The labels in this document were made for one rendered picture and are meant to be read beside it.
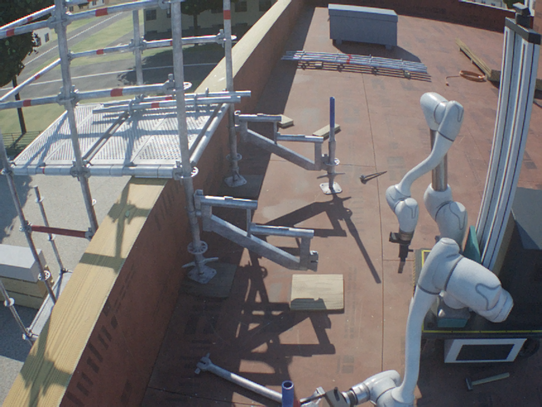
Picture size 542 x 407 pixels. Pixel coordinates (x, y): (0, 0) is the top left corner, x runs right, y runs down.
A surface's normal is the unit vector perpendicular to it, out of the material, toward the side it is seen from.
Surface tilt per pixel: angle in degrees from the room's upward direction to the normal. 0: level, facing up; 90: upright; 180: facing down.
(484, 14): 90
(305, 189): 0
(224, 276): 0
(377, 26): 90
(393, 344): 0
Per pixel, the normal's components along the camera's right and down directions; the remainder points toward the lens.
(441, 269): -0.79, -0.07
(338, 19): -0.14, 0.55
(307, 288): -0.03, -0.83
